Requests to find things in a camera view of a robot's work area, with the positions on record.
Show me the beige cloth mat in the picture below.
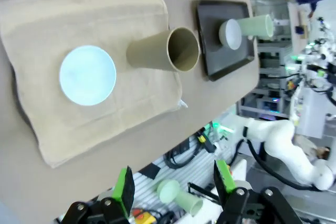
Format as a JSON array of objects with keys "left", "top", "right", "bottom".
[{"left": 0, "top": 0, "right": 188, "bottom": 169}]

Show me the green tall cup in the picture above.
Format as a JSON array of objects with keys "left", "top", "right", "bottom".
[{"left": 237, "top": 14, "right": 274, "bottom": 40}]

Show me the brown tall cup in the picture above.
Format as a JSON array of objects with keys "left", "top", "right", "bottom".
[{"left": 125, "top": 27, "right": 201, "bottom": 73}]

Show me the light blue bowl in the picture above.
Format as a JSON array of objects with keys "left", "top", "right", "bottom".
[{"left": 59, "top": 45, "right": 117, "bottom": 106}]

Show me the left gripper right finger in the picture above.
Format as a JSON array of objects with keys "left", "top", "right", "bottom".
[{"left": 214, "top": 159, "right": 302, "bottom": 224}]

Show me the pale green flared cup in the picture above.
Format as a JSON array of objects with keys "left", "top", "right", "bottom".
[{"left": 156, "top": 179, "right": 204, "bottom": 216}]

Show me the dark brown handled tray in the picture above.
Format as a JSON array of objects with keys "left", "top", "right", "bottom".
[{"left": 193, "top": 0, "right": 255, "bottom": 82}]

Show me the black coiled floor cable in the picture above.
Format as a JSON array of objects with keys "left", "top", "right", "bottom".
[{"left": 164, "top": 144, "right": 203, "bottom": 169}]

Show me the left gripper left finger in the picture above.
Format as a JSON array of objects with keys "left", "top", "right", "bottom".
[{"left": 62, "top": 166, "right": 136, "bottom": 224}]

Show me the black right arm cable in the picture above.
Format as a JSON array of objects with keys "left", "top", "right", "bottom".
[{"left": 235, "top": 140, "right": 323, "bottom": 192}]

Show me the yellow emergency stop box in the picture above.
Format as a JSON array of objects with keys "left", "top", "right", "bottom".
[{"left": 131, "top": 208, "right": 159, "bottom": 224}]

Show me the grey metal shelf rack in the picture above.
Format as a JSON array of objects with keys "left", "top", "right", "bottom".
[{"left": 237, "top": 42, "right": 292, "bottom": 120}]

